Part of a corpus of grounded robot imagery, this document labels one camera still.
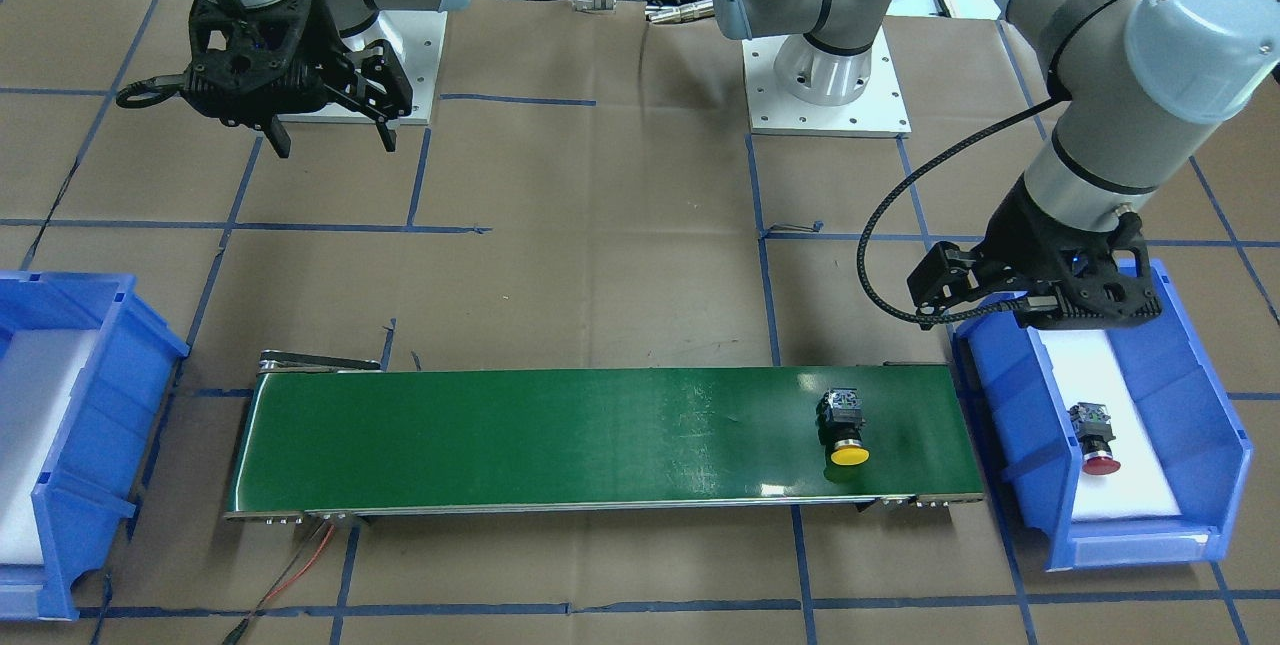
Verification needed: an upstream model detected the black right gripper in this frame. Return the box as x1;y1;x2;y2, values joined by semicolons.
184;0;412;159

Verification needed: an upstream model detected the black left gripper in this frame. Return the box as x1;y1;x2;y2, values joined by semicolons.
908;183;1162;330

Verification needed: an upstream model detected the red push button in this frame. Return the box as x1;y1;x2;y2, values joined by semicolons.
1068;402;1123;477

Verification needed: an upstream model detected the yellow push button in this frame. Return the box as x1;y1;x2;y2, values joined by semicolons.
815;386;870;467

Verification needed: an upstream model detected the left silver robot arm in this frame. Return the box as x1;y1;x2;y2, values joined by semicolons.
712;0;1277;330

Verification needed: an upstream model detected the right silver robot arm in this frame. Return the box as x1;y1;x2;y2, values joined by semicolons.
151;0;471;157

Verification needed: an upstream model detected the white foam pad bin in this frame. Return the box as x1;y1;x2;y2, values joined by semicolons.
1037;330;1181;522
1;329;99;566

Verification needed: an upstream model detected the blue plastic bin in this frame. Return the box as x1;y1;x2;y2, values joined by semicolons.
1;271;189;621
957;261;1253;571

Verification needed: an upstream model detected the green conveyor belt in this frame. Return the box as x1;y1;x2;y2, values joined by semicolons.
227;363;983;520

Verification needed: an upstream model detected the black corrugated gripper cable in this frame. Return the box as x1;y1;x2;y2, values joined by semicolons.
856;99;1062;328

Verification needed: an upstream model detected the red black conveyor wire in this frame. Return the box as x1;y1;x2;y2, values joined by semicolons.
220;521;340;645

